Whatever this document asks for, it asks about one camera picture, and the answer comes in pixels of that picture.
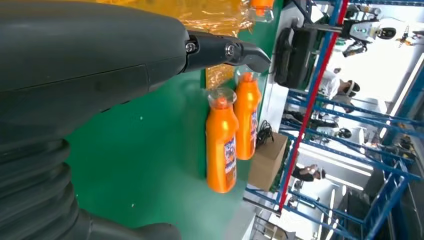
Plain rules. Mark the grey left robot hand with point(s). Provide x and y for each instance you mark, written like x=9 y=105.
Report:
x=82 y=49

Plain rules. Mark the yellow plastic sheet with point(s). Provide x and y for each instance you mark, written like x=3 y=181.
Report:
x=215 y=16

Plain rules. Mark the black handheld controller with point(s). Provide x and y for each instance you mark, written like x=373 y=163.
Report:
x=283 y=56

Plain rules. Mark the white table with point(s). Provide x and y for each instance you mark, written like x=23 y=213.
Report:
x=278 y=99

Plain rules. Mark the cardboard box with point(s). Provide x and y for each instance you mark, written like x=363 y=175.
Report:
x=265 y=165

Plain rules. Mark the black carrying case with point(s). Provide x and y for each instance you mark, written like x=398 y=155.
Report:
x=306 y=59

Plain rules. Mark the red metal beam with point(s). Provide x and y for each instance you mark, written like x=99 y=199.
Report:
x=314 y=89

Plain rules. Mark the person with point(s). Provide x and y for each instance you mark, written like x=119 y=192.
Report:
x=303 y=174
x=331 y=86

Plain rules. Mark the white humanoid robot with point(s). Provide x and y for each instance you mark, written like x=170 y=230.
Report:
x=364 y=31

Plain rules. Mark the blue metal rack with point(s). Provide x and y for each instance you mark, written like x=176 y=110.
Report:
x=386 y=198

